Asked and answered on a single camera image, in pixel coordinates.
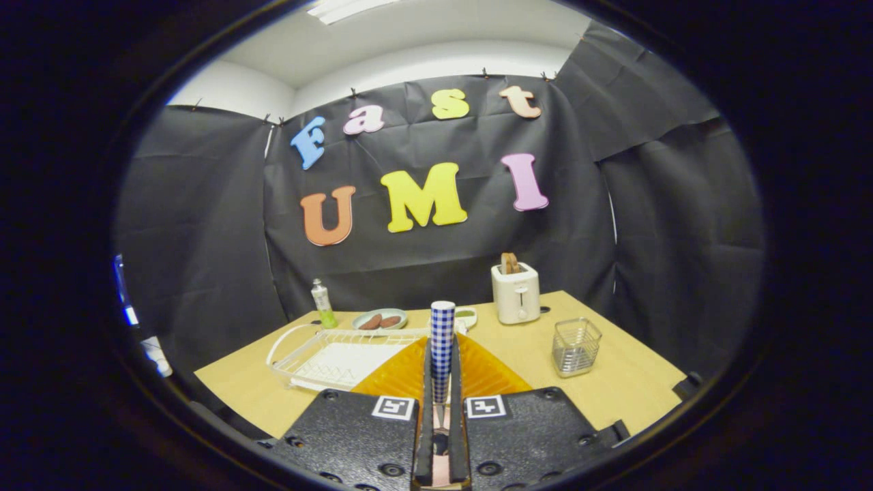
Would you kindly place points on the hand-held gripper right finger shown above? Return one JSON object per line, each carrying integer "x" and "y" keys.
{"x": 458, "y": 443}

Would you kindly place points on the brown toast slice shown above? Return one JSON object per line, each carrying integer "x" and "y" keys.
{"x": 510, "y": 263}

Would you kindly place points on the small green plate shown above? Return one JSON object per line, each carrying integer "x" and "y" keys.
{"x": 382, "y": 312}

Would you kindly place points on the white and blue object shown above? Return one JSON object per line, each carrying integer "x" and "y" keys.
{"x": 155, "y": 354}

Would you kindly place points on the green liquid bottle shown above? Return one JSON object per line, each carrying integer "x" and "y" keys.
{"x": 324, "y": 310}

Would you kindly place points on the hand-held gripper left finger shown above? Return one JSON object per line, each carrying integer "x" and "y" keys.
{"x": 424, "y": 443}

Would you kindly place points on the ceiling light panel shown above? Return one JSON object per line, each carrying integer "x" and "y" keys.
{"x": 351, "y": 9}

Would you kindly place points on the white toaster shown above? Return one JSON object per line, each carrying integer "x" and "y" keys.
{"x": 516, "y": 300}

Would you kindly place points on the black backdrop cloth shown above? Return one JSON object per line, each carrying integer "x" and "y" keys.
{"x": 204, "y": 239}

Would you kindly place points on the pink plate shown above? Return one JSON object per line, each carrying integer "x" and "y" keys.
{"x": 442, "y": 472}

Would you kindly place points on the black table clamp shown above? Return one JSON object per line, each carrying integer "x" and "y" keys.
{"x": 687, "y": 386}
{"x": 616, "y": 434}

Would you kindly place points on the small white divided dish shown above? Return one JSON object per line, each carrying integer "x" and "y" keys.
{"x": 467, "y": 319}

